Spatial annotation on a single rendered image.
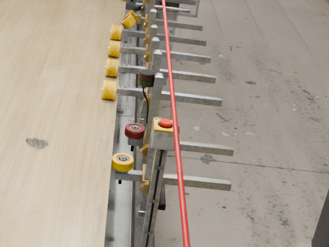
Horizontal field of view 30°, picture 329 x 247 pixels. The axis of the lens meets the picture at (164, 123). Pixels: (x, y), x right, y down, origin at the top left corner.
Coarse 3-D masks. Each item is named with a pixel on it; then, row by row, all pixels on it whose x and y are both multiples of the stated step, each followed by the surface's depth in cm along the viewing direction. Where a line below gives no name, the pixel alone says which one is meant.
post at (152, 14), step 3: (150, 9) 325; (153, 9) 323; (150, 12) 323; (153, 12) 323; (156, 12) 323; (150, 15) 323; (153, 15) 323; (156, 15) 324; (150, 18) 324; (153, 18) 324; (150, 21) 325; (153, 21) 325; (150, 24) 326; (147, 30) 328; (147, 33) 328; (144, 63) 336; (144, 66) 337
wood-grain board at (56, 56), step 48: (0, 0) 365; (48, 0) 378; (96, 0) 392; (0, 48) 301; (48, 48) 310; (96, 48) 319; (0, 96) 256; (48, 96) 262; (96, 96) 269; (0, 144) 223; (96, 144) 232; (0, 192) 197; (48, 192) 201; (96, 192) 205; (0, 240) 177; (48, 240) 180; (96, 240) 183
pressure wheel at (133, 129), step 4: (128, 124) 248; (132, 124) 249; (136, 124) 250; (140, 124) 250; (128, 128) 246; (132, 128) 247; (136, 128) 247; (140, 128) 248; (144, 128) 248; (124, 132) 248; (128, 132) 245; (132, 132) 244; (136, 132) 244; (140, 132) 245; (128, 136) 246; (132, 136) 245; (136, 136) 245; (140, 136) 246; (132, 148) 251
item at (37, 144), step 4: (28, 140) 226; (32, 140) 226; (36, 140) 226; (40, 140) 227; (44, 140) 227; (28, 144) 224; (32, 144) 224; (36, 144) 224; (40, 144) 224; (44, 144) 226; (48, 144) 227; (36, 148) 223; (40, 148) 223
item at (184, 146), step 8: (128, 144) 249; (136, 144) 249; (184, 144) 250; (192, 144) 251; (200, 144) 252; (208, 144) 253; (200, 152) 252; (208, 152) 252; (216, 152) 252; (224, 152) 252; (232, 152) 253
